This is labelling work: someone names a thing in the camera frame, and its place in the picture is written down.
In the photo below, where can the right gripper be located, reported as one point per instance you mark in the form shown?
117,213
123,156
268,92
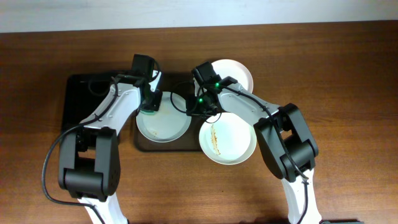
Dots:
193,106

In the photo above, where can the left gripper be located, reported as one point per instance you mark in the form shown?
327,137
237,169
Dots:
152,104

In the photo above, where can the green scrub sponge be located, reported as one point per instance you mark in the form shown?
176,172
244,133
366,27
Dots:
147,112

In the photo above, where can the light blue plate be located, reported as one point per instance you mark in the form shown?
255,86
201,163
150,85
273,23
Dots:
168,124

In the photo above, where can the white plate bottom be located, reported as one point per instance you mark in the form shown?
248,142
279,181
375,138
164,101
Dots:
227,139

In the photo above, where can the white plate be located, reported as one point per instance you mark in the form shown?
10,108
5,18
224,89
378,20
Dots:
227,139
231,68

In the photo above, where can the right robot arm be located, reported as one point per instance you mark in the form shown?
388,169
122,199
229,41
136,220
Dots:
286,144

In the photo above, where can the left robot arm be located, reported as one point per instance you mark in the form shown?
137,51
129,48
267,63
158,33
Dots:
89,163

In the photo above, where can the brown serving tray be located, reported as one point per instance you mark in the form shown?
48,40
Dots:
187,142

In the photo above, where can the black plastic tray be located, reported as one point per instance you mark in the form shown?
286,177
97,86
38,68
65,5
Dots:
84,93

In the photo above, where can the white plate top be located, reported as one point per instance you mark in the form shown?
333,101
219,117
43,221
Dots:
231,68

